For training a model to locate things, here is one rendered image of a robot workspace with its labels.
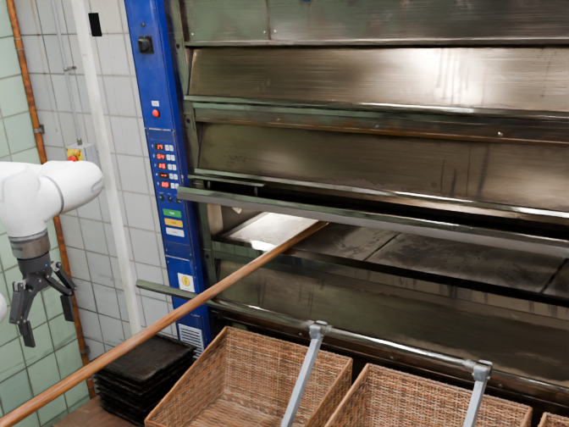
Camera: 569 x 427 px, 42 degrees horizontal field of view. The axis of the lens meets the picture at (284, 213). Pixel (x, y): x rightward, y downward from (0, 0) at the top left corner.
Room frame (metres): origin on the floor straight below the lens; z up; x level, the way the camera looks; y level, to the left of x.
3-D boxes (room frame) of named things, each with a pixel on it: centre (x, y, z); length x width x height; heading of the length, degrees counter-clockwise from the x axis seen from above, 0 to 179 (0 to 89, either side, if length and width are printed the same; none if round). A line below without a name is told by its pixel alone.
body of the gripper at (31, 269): (1.67, 0.61, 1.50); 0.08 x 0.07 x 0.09; 150
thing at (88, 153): (2.92, 0.78, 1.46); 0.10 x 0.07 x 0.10; 53
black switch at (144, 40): (2.64, 0.43, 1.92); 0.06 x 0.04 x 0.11; 53
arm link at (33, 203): (1.69, 0.60, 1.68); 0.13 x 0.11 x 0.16; 145
